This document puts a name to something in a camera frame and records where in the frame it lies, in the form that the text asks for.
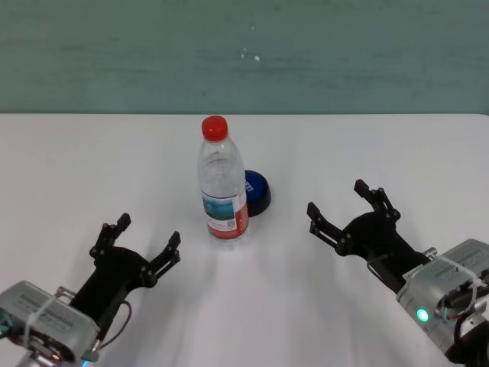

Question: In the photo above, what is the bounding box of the clear red-capped water bottle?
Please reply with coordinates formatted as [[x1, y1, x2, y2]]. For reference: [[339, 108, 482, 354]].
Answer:
[[196, 115, 250, 249]]

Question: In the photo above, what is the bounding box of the blue button with black base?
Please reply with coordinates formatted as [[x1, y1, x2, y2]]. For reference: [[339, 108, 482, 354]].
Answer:
[[244, 169, 273, 218]]

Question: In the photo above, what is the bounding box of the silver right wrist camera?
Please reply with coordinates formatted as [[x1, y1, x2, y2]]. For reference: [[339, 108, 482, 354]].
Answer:
[[397, 239, 489, 318]]

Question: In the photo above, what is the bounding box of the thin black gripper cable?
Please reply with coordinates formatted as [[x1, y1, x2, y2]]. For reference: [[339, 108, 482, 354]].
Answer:
[[95, 300, 133, 351], [365, 254, 398, 295]]

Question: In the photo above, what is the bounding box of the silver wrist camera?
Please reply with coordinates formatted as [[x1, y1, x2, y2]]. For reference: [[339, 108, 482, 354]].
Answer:
[[397, 239, 489, 318], [0, 281, 100, 362]]

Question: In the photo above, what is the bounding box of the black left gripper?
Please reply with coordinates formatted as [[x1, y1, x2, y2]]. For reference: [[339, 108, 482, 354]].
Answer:
[[68, 213, 181, 341]]

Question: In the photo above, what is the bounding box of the thin black right gripper cable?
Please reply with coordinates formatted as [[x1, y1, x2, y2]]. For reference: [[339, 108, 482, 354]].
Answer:
[[365, 254, 398, 295]]

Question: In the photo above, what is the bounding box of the thin black left gripper cable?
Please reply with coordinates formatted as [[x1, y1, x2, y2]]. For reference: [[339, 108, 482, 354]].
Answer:
[[95, 300, 133, 351]]

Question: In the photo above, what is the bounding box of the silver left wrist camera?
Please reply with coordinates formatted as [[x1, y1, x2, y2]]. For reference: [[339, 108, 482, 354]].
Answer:
[[0, 281, 100, 362]]

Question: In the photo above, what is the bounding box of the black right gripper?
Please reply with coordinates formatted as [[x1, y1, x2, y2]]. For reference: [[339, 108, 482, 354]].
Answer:
[[306, 178, 431, 295]]

